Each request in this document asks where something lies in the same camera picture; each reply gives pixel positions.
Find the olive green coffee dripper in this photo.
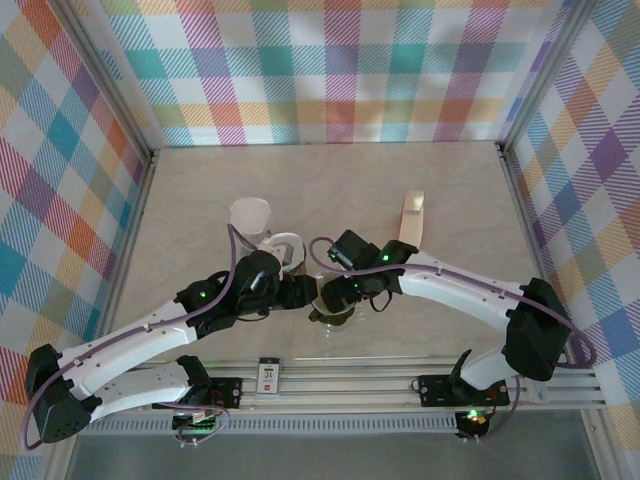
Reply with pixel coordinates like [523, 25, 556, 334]
[307, 294, 357, 327]

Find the clear transparent pitcher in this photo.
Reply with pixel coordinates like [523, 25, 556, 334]
[312, 317, 354, 337]

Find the orange coffee filter pack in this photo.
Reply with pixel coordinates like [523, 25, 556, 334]
[398, 189, 426, 251]

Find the white label card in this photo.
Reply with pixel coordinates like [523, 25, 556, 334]
[257, 355, 282, 396]

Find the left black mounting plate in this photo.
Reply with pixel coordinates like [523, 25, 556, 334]
[207, 377, 244, 410]

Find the black mounting plate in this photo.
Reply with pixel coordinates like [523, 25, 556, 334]
[207, 377, 244, 410]
[417, 374, 511, 407]

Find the left small controller board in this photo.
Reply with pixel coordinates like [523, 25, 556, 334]
[172, 412, 221, 437]

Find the small controller board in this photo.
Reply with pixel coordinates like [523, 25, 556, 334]
[172, 412, 221, 437]
[457, 408, 489, 437]

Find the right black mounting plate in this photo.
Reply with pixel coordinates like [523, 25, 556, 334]
[417, 374, 511, 407]

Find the right small controller board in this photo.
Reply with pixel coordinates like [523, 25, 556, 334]
[457, 408, 489, 437]

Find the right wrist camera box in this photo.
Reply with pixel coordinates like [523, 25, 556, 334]
[327, 229, 379, 269]

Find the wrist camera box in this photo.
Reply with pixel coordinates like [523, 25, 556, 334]
[327, 229, 379, 269]
[234, 249, 282, 301]

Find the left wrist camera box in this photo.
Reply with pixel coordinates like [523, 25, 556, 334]
[234, 249, 282, 301]

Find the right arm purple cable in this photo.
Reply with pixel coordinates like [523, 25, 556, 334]
[308, 237, 597, 444]

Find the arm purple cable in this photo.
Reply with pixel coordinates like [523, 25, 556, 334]
[308, 237, 597, 444]
[22, 223, 241, 451]

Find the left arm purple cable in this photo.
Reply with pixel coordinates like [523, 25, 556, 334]
[22, 223, 241, 451]

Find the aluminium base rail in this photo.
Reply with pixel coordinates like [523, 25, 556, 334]
[89, 355, 609, 416]

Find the aluminium side rail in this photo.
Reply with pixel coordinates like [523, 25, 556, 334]
[47, 147, 161, 480]
[497, 142, 621, 480]

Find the grey slotted cable duct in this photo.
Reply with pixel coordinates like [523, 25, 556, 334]
[82, 413, 461, 435]

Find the aluminium frame post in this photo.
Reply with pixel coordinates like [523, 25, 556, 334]
[498, 0, 596, 151]
[57, 0, 161, 161]

